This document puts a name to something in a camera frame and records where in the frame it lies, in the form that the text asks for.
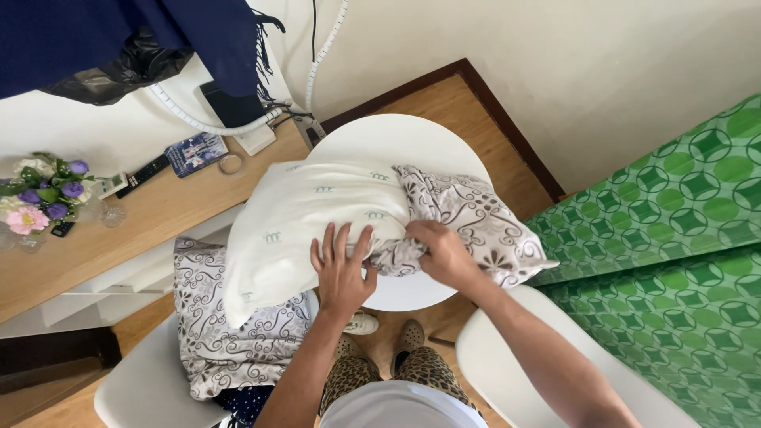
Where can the person's white shirt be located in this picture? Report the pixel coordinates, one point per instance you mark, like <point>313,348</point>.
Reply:
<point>401,407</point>

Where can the brown swirl patterned pillowcase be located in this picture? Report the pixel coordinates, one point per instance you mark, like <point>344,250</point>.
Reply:
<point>481,214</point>

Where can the white remote control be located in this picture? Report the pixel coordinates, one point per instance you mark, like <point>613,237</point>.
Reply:
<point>112,185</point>

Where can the white plastic chair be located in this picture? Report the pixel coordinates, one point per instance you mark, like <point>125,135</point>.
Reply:
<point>505,368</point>
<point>148,392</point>

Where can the wooden desk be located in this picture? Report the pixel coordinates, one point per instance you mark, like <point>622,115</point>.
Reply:
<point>137,232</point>

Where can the person's right hand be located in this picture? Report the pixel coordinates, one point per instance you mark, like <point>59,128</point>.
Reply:
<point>449,255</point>

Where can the navy blue fringed scarf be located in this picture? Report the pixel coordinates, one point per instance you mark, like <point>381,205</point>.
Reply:
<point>89,35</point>

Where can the blue book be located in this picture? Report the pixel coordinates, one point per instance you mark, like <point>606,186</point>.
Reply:
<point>195,153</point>

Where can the artificial flower bouquet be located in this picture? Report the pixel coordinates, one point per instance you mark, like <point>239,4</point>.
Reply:
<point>44,193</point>

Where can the green circle patterned bed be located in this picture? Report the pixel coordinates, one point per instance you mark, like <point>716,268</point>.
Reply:
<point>683,249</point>

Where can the dark brown wooden furniture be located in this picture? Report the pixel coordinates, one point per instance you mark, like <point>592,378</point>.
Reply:
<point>53,359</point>

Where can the small black gadget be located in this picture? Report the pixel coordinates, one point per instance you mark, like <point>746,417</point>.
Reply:
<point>62,229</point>

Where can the pillow in swirl patterned case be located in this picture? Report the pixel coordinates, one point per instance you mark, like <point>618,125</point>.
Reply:
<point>226,345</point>

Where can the round white table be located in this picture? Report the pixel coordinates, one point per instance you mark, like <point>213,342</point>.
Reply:
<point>392,140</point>

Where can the clear glass vase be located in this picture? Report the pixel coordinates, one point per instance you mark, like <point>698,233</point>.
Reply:
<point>24,241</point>

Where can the black plastic bag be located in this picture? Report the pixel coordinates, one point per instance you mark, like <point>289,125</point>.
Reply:
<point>131,74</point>

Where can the white pillow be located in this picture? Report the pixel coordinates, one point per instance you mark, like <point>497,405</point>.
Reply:
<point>297,208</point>

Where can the clear tape roll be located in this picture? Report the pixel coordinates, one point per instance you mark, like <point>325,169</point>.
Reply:
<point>220,164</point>

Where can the white sneaker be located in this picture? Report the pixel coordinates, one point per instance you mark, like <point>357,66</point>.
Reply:
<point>361,324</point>

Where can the small clear glass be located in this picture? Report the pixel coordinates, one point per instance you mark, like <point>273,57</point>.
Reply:
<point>112,215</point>

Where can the person's beige left clog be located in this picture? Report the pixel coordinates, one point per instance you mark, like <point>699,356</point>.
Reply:
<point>348,346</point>

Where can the person's left hand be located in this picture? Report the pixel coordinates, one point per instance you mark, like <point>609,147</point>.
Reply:
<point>342,279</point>

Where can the person's beige clog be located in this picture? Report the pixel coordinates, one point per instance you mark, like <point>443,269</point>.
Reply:
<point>407,342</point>
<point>348,346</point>

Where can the person's beige right clog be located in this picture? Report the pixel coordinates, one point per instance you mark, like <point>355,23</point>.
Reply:
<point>407,342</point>

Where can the person's leopard print trousers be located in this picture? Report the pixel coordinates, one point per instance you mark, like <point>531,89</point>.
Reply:
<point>425,368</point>

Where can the person's right fingers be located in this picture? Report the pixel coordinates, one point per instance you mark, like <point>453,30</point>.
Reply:
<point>421,235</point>

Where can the black box device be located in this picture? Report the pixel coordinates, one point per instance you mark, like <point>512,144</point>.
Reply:
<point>229,107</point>

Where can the black remote control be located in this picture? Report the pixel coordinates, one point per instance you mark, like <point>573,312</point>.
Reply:
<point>142,175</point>

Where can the navy dotted cloth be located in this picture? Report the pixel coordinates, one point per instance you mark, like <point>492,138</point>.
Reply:
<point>247,405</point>

